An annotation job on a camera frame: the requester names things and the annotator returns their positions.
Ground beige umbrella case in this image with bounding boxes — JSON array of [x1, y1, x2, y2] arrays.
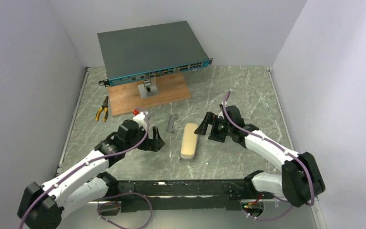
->
[[180, 123, 198, 159]]

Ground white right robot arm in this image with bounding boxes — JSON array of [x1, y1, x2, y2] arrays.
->
[[194, 105, 325, 207]]

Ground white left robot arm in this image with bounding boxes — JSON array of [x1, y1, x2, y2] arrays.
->
[[17, 120, 165, 229]]

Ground wooden base board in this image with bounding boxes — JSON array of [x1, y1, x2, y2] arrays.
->
[[108, 73, 191, 116]]

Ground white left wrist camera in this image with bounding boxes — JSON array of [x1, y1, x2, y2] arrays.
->
[[133, 110, 150, 129]]

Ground grey plastic bracket piece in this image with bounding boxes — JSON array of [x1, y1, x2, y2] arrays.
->
[[166, 114, 178, 133]]

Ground grey metal stand bracket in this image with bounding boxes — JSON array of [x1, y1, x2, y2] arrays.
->
[[138, 78, 159, 99]]

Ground yellow handled pliers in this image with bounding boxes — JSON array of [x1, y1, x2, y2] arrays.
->
[[95, 96, 109, 122]]

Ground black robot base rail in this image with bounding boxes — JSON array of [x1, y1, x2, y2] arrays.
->
[[86, 178, 275, 213]]

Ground grey network switch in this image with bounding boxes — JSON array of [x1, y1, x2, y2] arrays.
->
[[97, 21, 213, 87]]

